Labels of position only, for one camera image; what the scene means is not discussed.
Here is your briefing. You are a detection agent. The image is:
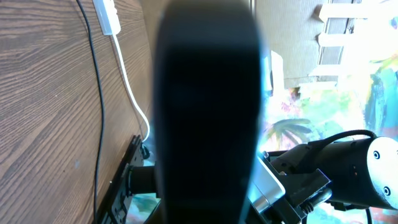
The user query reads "black charger cable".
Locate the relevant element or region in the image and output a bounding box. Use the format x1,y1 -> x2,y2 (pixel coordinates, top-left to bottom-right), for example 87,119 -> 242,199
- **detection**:
76,0 -> 106,224

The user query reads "Samsung Galaxy smartphone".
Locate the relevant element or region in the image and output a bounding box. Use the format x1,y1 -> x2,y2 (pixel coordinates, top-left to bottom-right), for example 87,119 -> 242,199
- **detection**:
153,1 -> 262,223

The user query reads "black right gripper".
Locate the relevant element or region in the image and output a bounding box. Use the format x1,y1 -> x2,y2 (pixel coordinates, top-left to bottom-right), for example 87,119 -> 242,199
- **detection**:
258,152 -> 332,224

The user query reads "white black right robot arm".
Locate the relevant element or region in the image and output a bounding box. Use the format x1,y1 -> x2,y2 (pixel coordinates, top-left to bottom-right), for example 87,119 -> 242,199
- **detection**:
248,137 -> 397,223

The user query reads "white power strip cord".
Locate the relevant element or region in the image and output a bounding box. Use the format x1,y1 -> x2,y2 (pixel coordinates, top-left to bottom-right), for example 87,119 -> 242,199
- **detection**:
111,33 -> 151,143

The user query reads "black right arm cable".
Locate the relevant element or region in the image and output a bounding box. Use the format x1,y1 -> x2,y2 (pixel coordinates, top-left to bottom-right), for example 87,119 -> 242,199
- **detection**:
307,129 -> 379,224

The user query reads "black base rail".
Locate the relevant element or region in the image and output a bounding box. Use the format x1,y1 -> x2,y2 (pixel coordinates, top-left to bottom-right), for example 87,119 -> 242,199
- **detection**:
96,135 -> 157,224

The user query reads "white power strip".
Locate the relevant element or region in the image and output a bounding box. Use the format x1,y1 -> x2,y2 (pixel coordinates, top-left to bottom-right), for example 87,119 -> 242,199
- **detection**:
93,0 -> 121,35

